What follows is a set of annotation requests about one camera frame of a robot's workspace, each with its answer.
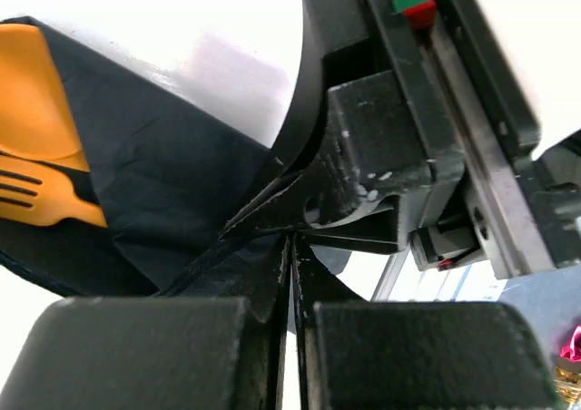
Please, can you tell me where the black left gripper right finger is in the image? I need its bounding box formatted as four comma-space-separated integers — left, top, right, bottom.
290, 236, 562, 409

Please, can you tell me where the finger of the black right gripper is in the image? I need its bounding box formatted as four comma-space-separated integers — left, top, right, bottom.
226, 0, 381, 229

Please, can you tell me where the aluminium frame rail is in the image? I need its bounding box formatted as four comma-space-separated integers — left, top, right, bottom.
371, 249, 410, 302

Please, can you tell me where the dark navy paper napkin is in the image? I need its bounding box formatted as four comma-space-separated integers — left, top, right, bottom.
1, 16, 272, 297

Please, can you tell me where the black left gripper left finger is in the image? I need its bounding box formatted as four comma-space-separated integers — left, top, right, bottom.
1, 235, 291, 409

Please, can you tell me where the orange plastic spoon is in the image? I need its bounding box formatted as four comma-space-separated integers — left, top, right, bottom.
1, 24, 89, 172

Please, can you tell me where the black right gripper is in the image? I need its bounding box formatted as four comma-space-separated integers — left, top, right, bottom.
222, 0, 580, 278

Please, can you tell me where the orange plastic fork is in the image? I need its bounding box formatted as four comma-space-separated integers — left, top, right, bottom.
1, 155, 107, 228

